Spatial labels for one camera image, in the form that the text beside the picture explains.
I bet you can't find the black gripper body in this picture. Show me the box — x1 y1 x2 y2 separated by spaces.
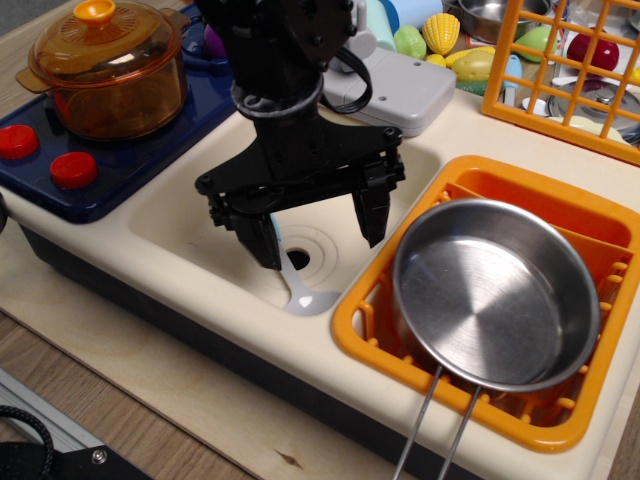
195 115 405 229

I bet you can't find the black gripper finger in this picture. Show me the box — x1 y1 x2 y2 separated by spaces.
352 187 390 248
235 214 282 270

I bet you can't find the grey spoon with blue handle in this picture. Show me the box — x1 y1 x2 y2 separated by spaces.
270 216 340 316

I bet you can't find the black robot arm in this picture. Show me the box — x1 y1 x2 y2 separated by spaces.
195 1 405 270

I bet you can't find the stainless steel pan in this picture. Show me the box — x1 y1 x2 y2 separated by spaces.
390 197 602 480

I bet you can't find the beige toy kitchen sink unit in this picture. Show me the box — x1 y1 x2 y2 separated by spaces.
1 92 639 479

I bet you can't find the grey toy faucet base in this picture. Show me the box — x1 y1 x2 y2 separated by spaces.
346 1 456 137

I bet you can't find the purple toy eggplant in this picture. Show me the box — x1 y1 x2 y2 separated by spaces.
203 24 227 58

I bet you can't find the green toy vegetable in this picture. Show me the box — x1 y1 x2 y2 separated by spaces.
393 25 427 60

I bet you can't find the yellow toy potato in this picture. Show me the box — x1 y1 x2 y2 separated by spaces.
452 50 494 82

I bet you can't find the light blue toy cup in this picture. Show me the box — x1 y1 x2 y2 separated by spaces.
381 0 443 34

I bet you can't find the yellow toy corn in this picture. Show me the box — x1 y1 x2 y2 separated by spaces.
422 13 460 55

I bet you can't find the red stove knob right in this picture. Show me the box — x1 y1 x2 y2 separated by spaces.
49 151 98 190

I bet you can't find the red stove knob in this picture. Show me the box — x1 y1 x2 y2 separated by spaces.
0 125 39 160
49 151 98 190

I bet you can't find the amber transparent pot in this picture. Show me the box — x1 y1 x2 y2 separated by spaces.
16 42 187 141

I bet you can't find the steel bowl in background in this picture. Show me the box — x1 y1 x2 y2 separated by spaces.
447 0 553 44

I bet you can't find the blue toy stove top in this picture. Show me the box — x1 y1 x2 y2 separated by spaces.
1 4 236 224

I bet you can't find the amber pot lid orange knob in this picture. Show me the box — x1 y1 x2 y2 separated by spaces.
16 1 190 93

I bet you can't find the orange plastic grid rack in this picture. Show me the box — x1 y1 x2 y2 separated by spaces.
482 1 639 165

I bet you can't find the steel pot lid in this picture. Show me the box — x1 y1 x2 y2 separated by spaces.
547 76 639 144

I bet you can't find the red stove knob left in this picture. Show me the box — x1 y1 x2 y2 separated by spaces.
0 125 39 160

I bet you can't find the red toy apple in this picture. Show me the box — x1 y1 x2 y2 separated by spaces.
566 33 620 72

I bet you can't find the orange dish rack basket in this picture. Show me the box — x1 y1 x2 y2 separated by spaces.
331 155 639 458

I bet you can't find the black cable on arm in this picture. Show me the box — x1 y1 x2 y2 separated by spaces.
319 47 374 115

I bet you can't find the black metal bracket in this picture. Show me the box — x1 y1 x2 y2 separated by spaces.
50 445 150 480

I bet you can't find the black braided cable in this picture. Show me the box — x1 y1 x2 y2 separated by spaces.
0 404 55 480

